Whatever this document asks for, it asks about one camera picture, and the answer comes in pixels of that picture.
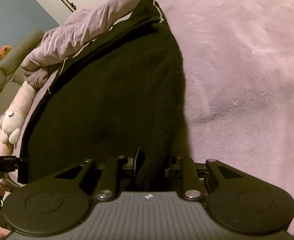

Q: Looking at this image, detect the black garment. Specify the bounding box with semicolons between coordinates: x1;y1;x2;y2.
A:
18;0;185;191

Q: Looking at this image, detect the grey-green headboard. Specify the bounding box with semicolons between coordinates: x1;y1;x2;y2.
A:
0;28;44;116

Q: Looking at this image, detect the mauve bed sheet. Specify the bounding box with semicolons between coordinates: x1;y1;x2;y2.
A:
17;0;294;234

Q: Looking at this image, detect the rolled mauve duvet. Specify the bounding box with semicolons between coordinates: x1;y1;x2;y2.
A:
21;0;141;89

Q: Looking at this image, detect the orange plush toy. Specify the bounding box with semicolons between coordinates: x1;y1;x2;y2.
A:
0;45;12;62

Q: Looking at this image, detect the pink plush toy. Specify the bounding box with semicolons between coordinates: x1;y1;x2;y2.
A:
0;81;36;156

